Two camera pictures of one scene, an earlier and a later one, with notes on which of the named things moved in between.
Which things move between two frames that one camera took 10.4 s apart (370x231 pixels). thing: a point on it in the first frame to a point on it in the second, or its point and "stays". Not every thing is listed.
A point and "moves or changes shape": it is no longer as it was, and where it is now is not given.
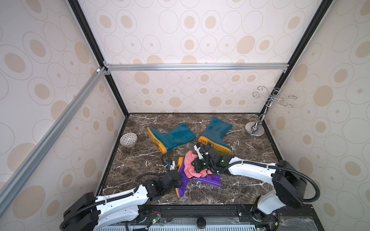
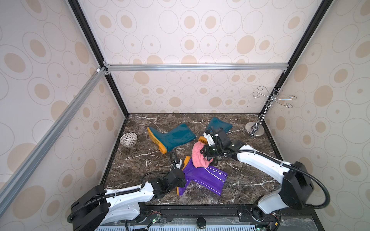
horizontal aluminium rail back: [197, 67] stays
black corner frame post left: [86, 28] stays
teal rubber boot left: [171, 140] stays
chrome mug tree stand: [256, 128] stays
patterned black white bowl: [128, 139] stays
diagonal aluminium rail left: [28, 168] stays
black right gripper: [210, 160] to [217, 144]
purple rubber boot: [215, 180] moves or changes shape
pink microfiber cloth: [190, 169] moves or changes shape
